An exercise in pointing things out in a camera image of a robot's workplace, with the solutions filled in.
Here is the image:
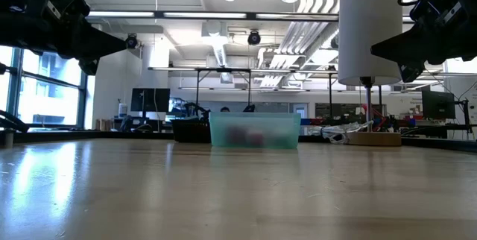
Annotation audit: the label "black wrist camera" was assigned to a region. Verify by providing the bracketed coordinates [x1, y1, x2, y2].
[47, 0, 92, 20]
[409, 0, 465, 28]

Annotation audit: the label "white table lamp wooden base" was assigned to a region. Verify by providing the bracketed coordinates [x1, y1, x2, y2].
[338, 0, 404, 147]

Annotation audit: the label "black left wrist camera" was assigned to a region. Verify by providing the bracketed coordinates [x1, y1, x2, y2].
[47, 0, 92, 20]

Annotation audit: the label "black metal gantry frame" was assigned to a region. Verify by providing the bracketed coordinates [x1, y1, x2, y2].
[193, 66, 253, 113]

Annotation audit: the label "teal translucent plastic tray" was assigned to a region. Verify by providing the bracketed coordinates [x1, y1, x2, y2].
[208, 111, 302, 149]

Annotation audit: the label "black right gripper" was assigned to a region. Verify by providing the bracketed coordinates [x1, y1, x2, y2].
[370, 19, 477, 84]

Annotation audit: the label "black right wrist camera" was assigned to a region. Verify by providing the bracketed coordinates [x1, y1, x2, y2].
[409, 0, 465, 28]

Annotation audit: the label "black mesh bin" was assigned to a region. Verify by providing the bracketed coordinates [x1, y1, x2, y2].
[170, 119, 212, 144]

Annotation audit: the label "white ceiling ducts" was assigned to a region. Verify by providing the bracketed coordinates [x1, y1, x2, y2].
[256, 0, 340, 89]

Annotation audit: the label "black round ceiling speaker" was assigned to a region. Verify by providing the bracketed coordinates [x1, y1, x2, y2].
[124, 34, 140, 50]
[247, 30, 262, 47]

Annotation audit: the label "black computer monitor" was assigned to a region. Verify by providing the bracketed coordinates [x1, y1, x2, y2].
[130, 88, 171, 113]
[421, 89, 457, 121]

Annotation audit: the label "long ceiling light rail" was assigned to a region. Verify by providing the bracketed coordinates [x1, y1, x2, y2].
[86, 7, 414, 25]

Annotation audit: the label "white coiled lamp cord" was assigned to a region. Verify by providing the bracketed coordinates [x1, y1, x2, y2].
[307, 120, 373, 145]

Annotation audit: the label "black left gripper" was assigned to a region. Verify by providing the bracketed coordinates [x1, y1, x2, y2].
[46, 14, 128, 77]

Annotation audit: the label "large window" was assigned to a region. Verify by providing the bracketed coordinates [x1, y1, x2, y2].
[0, 45, 89, 128]

